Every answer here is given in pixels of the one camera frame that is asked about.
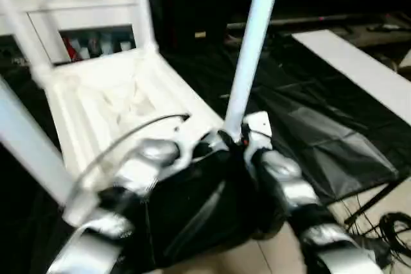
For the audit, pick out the white plastic table top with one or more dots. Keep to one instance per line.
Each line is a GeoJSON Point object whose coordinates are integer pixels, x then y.
{"type": "Point", "coordinates": [115, 101]}

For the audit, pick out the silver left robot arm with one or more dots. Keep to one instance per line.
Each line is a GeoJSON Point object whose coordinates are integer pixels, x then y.
{"type": "Point", "coordinates": [148, 158]}

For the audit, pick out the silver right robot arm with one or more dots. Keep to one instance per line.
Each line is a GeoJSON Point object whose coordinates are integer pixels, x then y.
{"type": "Point", "coordinates": [282, 171]}

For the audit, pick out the black plastic mat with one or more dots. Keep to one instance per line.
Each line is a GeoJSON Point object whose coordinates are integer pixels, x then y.
{"type": "Point", "coordinates": [321, 133]}

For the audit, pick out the white board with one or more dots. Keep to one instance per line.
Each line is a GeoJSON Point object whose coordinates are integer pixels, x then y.
{"type": "Point", "coordinates": [353, 62]}

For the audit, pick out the white cabinet with glass doors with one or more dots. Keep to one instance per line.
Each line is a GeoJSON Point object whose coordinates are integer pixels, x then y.
{"type": "Point", "coordinates": [83, 4]}

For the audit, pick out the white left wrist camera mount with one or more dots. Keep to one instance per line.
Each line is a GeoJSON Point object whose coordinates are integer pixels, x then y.
{"type": "Point", "coordinates": [189, 133]}

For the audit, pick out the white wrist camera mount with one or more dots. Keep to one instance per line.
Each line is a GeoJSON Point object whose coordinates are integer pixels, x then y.
{"type": "Point", "coordinates": [189, 133]}
{"type": "Point", "coordinates": [258, 123]}

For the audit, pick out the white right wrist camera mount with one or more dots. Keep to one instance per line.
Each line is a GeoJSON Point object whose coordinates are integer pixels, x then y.
{"type": "Point", "coordinates": [258, 123]}

